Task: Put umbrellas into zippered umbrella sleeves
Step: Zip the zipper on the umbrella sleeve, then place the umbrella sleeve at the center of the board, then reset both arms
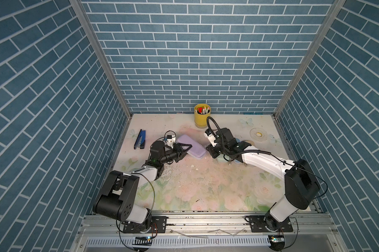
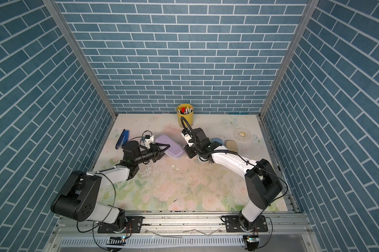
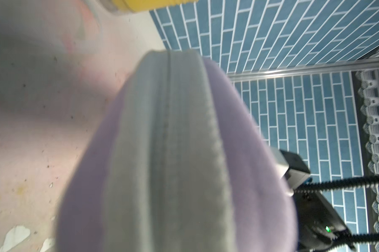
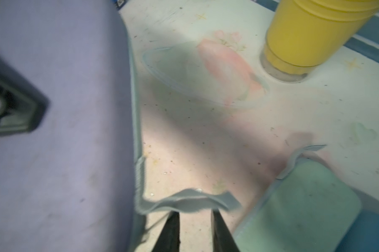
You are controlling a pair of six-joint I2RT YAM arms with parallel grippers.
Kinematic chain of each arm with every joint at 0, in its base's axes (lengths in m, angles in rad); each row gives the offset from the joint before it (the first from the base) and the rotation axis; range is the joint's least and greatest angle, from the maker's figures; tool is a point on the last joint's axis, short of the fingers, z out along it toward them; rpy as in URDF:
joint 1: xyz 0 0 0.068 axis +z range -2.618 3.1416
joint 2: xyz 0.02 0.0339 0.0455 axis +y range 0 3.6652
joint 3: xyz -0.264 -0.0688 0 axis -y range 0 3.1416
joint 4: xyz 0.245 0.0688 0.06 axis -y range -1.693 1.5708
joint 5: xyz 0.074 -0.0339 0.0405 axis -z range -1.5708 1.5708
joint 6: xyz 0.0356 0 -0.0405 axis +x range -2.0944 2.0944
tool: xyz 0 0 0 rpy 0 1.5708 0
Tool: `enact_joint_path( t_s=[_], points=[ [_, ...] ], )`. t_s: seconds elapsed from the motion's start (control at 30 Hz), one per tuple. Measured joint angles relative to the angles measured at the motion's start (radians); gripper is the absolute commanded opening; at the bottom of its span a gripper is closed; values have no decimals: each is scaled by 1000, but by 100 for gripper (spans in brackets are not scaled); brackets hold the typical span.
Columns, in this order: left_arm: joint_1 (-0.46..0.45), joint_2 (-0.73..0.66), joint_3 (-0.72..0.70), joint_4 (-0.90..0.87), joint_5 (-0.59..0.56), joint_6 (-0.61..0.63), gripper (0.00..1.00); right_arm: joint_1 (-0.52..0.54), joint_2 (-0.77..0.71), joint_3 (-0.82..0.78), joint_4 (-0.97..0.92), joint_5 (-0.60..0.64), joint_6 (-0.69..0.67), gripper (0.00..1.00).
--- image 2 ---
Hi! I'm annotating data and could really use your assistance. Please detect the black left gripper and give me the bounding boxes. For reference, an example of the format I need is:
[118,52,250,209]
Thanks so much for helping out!
[133,144,169,166]

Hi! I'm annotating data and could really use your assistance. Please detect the grey umbrella case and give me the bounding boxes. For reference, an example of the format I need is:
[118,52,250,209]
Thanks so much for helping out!
[155,134,184,159]

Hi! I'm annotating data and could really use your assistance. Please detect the beige zippered umbrella case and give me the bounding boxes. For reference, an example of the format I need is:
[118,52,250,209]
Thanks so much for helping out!
[225,140,238,152]

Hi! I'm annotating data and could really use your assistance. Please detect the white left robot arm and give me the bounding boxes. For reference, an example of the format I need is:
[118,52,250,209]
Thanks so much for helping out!
[51,141,170,229]

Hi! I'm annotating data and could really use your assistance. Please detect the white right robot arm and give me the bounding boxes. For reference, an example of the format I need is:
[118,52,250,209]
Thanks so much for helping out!
[181,128,283,231]

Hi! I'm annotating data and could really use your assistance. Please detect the blue black stapler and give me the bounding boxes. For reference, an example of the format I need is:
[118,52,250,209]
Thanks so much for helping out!
[115,129,129,150]

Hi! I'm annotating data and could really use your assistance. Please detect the markers in cup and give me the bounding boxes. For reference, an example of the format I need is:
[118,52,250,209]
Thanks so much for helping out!
[177,106,193,114]

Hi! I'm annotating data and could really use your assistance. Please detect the yellow pen cup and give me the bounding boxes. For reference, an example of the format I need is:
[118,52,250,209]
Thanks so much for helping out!
[176,104,194,128]

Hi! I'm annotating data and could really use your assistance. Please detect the clear tape roll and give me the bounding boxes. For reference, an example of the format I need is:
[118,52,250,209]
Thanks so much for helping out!
[233,128,251,142]

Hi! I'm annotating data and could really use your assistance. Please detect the black corrugated cable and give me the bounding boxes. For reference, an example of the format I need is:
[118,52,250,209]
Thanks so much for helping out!
[179,116,240,161]

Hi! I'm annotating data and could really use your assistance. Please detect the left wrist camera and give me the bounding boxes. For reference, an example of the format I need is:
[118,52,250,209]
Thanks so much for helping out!
[142,135,154,149]

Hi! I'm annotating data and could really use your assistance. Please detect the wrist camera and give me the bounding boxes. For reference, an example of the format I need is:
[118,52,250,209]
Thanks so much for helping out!
[142,135,154,149]
[181,130,194,147]

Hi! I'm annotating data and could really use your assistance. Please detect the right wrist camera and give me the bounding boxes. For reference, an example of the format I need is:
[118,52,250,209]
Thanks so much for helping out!
[181,130,194,147]

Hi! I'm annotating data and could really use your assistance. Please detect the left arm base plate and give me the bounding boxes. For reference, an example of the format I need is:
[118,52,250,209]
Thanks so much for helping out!
[98,216,144,235]

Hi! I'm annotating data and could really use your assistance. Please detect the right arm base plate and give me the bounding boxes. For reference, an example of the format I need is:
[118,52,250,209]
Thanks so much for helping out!
[220,215,268,233]

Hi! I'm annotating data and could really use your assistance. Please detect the aluminium front rail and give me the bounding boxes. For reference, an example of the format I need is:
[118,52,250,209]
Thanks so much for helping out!
[44,211,320,252]

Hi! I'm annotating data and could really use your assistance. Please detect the aluminium corner post left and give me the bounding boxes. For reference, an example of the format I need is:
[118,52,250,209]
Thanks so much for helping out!
[42,0,118,120]

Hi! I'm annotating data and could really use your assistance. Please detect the aluminium corner post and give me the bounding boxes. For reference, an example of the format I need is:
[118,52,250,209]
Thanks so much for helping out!
[259,0,319,118]
[42,0,118,120]

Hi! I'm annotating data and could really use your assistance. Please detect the aluminium corner post right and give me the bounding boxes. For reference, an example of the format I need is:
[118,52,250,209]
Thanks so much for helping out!
[259,0,319,118]

